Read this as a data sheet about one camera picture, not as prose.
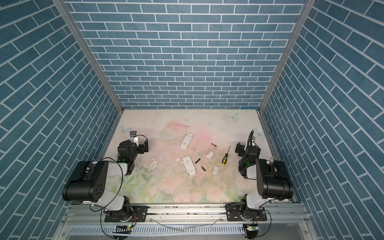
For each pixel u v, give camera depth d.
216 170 0.89
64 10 0.71
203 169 0.89
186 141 1.02
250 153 0.71
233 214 0.73
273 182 0.47
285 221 0.74
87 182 0.46
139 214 0.74
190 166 0.89
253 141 0.80
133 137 0.80
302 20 0.75
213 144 1.01
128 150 0.72
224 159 0.92
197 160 0.93
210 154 0.94
